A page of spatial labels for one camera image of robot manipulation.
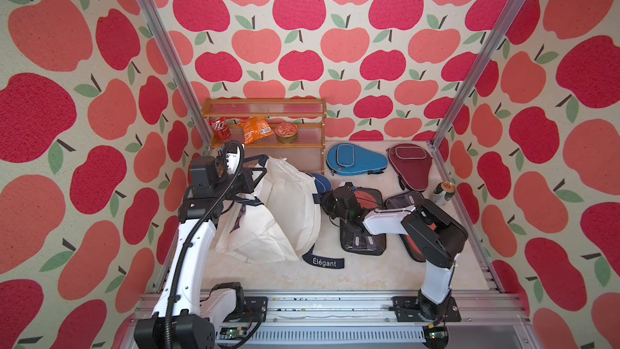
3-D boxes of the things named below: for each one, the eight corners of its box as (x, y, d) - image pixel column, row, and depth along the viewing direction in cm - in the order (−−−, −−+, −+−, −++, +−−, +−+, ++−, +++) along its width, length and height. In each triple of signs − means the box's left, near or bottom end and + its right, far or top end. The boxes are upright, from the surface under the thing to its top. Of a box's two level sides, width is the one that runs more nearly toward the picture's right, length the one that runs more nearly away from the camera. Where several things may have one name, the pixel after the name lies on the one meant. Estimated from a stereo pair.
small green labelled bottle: (431, 208, 99) (443, 194, 90) (427, 196, 103) (438, 181, 94) (444, 208, 99) (458, 194, 90) (440, 196, 103) (452, 181, 94)
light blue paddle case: (327, 175, 110) (327, 170, 107) (325, 148, 121) (326, 143, 118) (387, 175, 110) (389, 170, 107) (380, 149, 121) (382, 143, 118)
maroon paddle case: (398, 191, 104) (400, 186, 101) (386, 148, 121) (388, 143, 118) (440, 191, 104) (444, 186, 102) (422, 148, 121) (425, 143, 118)
